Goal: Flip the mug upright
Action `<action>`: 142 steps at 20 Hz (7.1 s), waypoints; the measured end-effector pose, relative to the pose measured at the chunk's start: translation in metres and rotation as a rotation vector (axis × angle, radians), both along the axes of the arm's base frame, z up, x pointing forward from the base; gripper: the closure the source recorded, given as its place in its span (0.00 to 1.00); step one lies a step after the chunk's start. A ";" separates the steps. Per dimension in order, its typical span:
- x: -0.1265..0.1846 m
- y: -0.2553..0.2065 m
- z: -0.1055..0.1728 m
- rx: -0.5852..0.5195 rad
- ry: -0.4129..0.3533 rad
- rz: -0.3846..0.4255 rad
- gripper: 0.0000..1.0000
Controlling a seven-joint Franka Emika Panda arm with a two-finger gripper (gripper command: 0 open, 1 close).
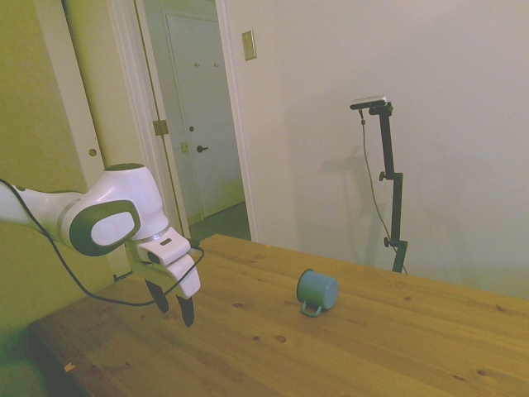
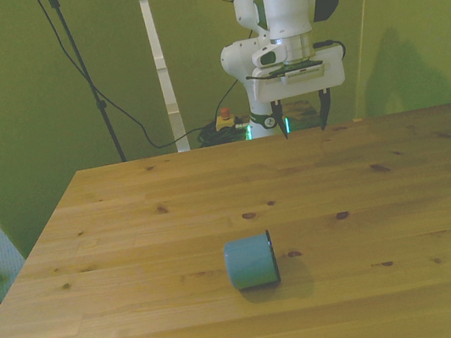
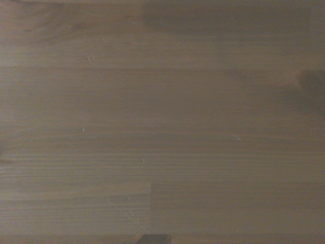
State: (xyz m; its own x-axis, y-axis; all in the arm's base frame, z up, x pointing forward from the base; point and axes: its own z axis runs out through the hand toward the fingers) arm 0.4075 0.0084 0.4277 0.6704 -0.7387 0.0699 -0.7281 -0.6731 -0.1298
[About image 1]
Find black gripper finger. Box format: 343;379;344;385
174;292;196;328
144;280;170;314

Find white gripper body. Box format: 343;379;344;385
125;238;202;300

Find blue enamel mug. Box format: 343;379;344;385
296;268;341;319

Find white closed door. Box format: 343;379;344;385
164;12;245;221

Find white open door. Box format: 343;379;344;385
35;0;185;282

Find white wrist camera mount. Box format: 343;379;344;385
136;229;194;268

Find black camera stand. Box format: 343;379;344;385
367;103;410;274
358;108;409;275

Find beige light switch plate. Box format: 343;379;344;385
241;30;258;62

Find grey camera on stand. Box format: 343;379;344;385
349;95;391;112

